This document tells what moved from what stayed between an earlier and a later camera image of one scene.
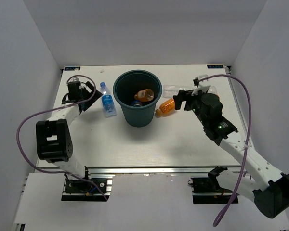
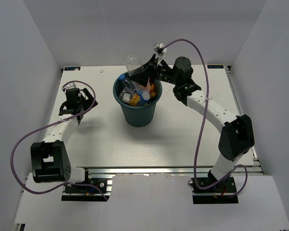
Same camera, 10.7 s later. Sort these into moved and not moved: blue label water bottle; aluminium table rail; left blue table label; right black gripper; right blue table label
Moved: right black gripper; blue label water bottle
Not moved: left blue table label; aluminium table rail; right blue table label
